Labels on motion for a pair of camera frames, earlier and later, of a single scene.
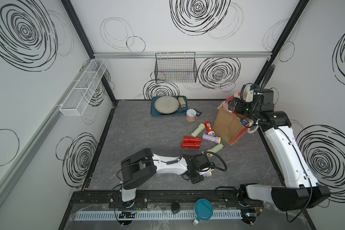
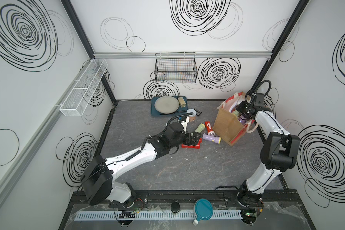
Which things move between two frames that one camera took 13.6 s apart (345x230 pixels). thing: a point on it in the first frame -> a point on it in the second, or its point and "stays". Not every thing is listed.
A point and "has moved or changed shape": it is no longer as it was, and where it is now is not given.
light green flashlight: [214, 149] has moved or changed shape
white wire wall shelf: [74, 105] stays
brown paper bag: [229, 126] stays
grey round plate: [166, 104] stays
